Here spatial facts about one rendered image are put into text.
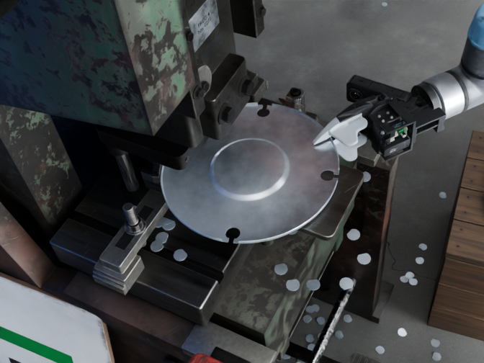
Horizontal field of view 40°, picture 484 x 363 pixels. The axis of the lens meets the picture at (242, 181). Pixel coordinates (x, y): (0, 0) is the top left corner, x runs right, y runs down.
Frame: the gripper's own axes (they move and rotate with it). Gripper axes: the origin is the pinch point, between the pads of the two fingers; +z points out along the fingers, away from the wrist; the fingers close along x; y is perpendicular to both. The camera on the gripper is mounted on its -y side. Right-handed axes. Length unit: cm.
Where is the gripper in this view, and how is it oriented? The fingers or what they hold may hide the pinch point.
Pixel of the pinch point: (317, 139)
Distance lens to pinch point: 110.7
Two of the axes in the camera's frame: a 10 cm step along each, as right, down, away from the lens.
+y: 4.1, 6.9, -6.0
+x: 1.2, 6.1, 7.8
